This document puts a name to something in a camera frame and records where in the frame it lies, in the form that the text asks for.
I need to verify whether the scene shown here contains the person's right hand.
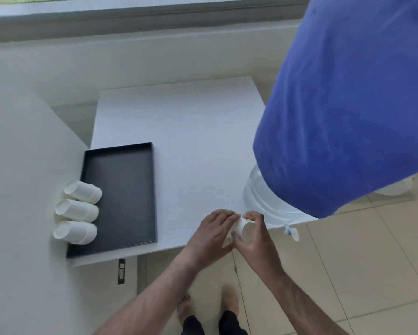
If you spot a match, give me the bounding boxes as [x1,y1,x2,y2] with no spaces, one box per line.
[231,211,285,279]

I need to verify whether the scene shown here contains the person's left hand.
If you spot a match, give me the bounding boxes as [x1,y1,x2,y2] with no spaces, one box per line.
[186,210,241,271]

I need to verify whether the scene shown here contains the white paper cup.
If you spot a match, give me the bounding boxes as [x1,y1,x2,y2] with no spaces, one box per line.
[64,180,103,203]
[55,199,100,222]
[223,217,257,249]
[53,220,98,245]

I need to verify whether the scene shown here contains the person's right forearm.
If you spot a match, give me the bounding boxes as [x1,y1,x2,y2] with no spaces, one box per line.
[261,267,351,335]

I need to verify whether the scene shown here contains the person's left forearm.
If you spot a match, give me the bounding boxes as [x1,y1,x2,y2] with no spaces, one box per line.
[93,256,209,335]

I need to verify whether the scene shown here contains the clear water jug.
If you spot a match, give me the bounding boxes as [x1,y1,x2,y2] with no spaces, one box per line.
[243,164,318,229]

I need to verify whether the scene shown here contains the blue and white tap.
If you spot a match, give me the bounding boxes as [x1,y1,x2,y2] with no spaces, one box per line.
[283,224,300,241]

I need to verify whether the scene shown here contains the person's right foot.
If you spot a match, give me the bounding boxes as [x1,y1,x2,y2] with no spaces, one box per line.
[221,285,240,315]

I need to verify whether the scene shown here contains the person's foot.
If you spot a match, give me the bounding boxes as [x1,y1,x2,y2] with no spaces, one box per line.
[221,285,240,315]
[176,291,196,325]

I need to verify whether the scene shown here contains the person's left foot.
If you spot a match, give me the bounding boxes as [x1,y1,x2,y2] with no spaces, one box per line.
[176,291,196,325]

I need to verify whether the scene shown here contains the black trousers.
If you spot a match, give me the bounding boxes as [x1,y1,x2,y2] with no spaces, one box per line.
[180,310,248,335]

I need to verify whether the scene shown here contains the black rectangular tray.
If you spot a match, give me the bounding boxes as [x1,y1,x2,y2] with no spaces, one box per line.
[66,142,158,259]

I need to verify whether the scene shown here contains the white round object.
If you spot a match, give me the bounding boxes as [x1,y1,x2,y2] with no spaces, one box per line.
[373,175,414,197]

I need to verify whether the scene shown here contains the blue cloth jug cover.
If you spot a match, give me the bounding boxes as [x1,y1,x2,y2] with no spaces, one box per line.
[252,0,418,219]

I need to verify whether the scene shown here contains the grey window frame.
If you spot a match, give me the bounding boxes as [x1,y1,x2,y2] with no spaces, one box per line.
[0,0,311,44]

